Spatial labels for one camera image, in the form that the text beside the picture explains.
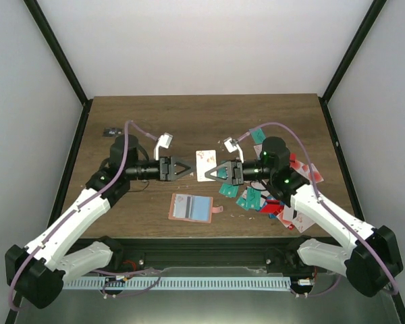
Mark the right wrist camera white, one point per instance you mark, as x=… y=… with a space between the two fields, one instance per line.
x=232 y=145

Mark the teal VIP card lower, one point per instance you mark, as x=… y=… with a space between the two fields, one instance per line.
x=228 y=190

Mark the right frame post black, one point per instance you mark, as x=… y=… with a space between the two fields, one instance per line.
x=360 y=35

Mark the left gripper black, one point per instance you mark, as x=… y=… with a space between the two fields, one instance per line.
x=168 y=169

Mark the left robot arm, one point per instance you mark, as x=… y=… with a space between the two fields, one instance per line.
x=39 y=270

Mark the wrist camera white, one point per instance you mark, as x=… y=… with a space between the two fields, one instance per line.
x=232 y=145
x=162 y=142

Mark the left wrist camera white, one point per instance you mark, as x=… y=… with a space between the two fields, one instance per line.
x=162 y=142

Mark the left frame post black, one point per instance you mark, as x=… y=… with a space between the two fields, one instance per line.
x=46 y=30

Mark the teal card far top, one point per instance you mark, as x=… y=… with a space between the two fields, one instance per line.
x=257 y=135

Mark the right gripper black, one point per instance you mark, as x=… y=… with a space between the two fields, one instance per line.
x=234 y=169

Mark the frame post black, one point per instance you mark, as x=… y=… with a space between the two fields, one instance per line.
x=46 y=30
x=360 y=35

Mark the black aluminium front rail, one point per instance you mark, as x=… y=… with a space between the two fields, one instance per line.
x=275 y=255

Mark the small black tag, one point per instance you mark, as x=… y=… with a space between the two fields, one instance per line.
x=112 y=132

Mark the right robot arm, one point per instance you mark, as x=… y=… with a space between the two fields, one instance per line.
x=367 y=256

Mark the light blue slotted strip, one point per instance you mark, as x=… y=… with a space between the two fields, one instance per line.
x=281 y=284

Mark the white floral card bottom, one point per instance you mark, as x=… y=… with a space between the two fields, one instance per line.
x=301 y=222

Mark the white floral VIP card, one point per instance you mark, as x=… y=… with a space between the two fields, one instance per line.
x=182 y=207

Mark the pink leather card holder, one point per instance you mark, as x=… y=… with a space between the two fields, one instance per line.
x=202 y=209

